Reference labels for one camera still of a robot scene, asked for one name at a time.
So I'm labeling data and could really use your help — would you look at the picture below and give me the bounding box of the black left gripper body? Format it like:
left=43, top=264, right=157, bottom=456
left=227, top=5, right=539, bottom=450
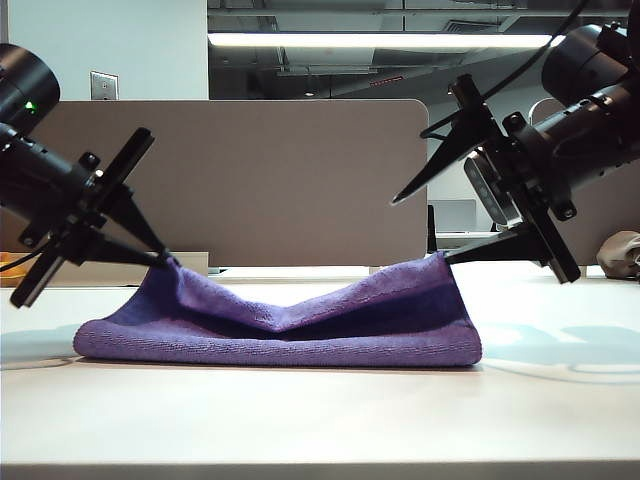
left=10, top=127, right=155, bottom=310

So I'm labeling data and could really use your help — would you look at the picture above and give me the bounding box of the grey cable tray flap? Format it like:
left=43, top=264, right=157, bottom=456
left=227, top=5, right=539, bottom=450
left=44, top=251, right=210, bottom=288

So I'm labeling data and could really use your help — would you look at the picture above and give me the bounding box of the purple microfibre cloth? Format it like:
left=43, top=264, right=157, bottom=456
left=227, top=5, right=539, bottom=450
left=73, top=251, right=484, bottom=369

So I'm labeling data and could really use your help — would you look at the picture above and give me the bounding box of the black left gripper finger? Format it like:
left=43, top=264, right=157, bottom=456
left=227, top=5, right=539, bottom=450
left=103, top=187, right=170, bottom=260
left=74, top=233, right=175, bottom=267

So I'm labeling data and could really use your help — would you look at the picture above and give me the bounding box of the long ceiling light strip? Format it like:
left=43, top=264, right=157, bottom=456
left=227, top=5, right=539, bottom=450
left=207, top=32, right=569, bottom=50

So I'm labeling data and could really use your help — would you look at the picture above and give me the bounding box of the pale grey background partition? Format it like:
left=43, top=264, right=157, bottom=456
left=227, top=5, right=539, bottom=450
left=429, top=199, right=477, bottom=234

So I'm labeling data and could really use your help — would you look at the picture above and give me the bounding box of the white background desk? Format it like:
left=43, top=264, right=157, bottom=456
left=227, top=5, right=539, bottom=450
left=434, top=230, right=501, bottom=251

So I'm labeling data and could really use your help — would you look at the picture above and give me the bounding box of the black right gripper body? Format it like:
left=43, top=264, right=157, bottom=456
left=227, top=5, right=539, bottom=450
left=449, top=73, right=582, bottom=285

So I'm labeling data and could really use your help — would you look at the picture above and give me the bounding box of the metal wall switch plate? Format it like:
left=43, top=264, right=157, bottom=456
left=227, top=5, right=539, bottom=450
left=90, top=71, right=120, bottom=102

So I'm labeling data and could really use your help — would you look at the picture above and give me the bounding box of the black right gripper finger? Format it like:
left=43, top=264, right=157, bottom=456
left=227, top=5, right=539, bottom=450
left=391, top=110, right=485, bottom=205
left=443, top=224, right=550, bottom=266

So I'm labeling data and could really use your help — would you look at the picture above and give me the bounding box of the narrow brown desk partition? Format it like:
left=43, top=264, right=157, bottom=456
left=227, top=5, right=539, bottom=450
left=528, top=96, right=640, bottom=268

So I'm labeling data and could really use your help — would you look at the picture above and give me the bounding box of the wide brown desk partition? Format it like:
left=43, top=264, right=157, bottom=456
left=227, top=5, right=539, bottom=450
left=0, top=98, right=430, bottom=269

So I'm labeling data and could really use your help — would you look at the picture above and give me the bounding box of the orange cloth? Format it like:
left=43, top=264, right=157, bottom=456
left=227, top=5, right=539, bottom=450
left=0, top=252, right=29, bottom=287

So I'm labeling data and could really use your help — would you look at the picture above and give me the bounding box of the beige crumpled cloth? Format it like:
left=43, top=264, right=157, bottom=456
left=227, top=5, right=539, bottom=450
left=596, top=229, right=640, bottom=280

